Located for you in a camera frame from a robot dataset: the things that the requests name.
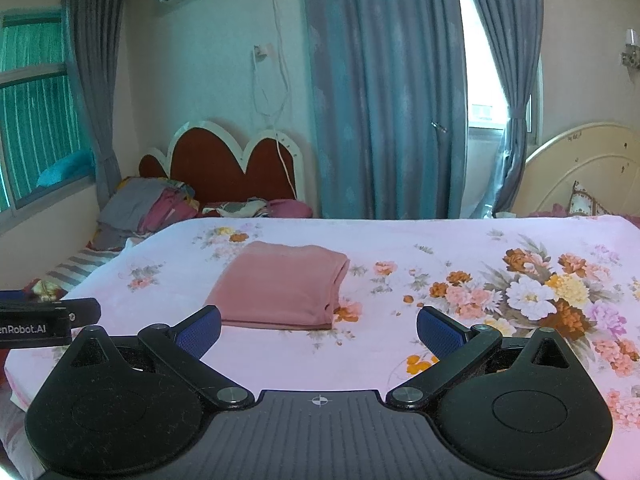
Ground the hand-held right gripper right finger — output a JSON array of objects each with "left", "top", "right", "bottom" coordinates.
[{"left": 386, "top": 305, "right": 572, "bottom": 411}]

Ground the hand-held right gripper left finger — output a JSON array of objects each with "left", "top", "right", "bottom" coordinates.
[{"left": 69, "top": 305, "right": 257, "bottom": 411}]

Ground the pink sweater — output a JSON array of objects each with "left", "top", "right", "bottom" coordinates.
[{"left": 204, "top": 241, "right": 350, "bottom": 332}]

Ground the pile of clothes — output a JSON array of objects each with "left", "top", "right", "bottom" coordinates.
[{"left": 92, "top": 176, "right": 201, "bottom": 252}]

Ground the striped bed sheet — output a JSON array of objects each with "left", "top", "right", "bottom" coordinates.
[{"left": 30, "top": 245, "right": 122, "bottom": 302}]

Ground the floral bed sheet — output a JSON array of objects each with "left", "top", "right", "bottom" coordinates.
[{"left": 0, "top": 214, "right": 640, "bottom": 480}]

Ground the teal cloth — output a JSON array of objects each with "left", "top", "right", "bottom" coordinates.
[{"left": 37, "top": 152, "right": 96, "bottom": 189}]

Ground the purple pillow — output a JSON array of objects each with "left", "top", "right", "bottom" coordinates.
[{"left": 269, "top": 199, "right": 314, "bottom": 219}]

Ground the red scalloped headboard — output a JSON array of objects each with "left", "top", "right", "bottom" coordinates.
[{"left": 139, "top": 120, "right": 306, "bottom": 217}]

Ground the green tinted window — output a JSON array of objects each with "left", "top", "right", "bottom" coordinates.
[{"left": 0, "top": 7, "right": 98, "bottom": 217}]

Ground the patterned square pillow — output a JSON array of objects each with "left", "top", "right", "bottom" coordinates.
[{"left": 569, "top": 181, "right": 614, "bottom": 217}]

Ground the cream round headboard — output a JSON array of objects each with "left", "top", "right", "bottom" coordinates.
[{"left": 512, "top": 121, "right": 640, "bottom": 219}]

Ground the grey side window curtain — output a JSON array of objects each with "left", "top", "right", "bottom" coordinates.
[{"left": 60, "top": 0, "right": 132, "bottom": 211}]

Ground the bright window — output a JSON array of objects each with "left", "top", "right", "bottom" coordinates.
[{"left": 452, "top": 0, "right": 544, "bottom": 147}]

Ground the wide blue-grey curtain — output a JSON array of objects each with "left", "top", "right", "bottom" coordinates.
[{"left": 300, "top": 0, "right": 471, "bottom": 220}]

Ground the tied blue-grey curtain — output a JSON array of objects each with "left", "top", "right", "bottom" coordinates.
[{"left": 457, "top": 0, "right": 545, "bottom": 216}]

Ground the pale cable on headboard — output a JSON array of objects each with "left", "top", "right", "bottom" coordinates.
[{"left": 273, "top": 135, "right": 299, "bottom": 196}]

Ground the white hanging cable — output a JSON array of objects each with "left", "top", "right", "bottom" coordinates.
[{"left": 252, "top": 0, "right": 292, "bottom": 121}]

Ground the glass wall lamp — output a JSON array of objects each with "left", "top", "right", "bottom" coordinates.
[{"left": 620, "top": 29, "right": 640, "bottom": 69}]

